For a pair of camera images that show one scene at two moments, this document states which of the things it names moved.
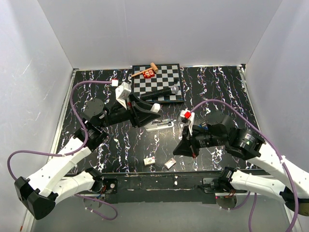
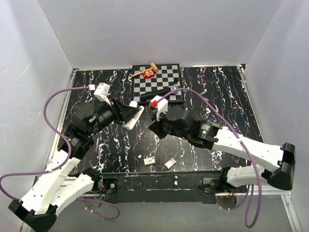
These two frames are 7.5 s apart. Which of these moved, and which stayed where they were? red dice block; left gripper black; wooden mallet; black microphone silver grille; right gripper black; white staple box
Moved: right gripper black; left gripper black
Stayed: black microphone silver grille; wooden mallet; white staple box; red dice block
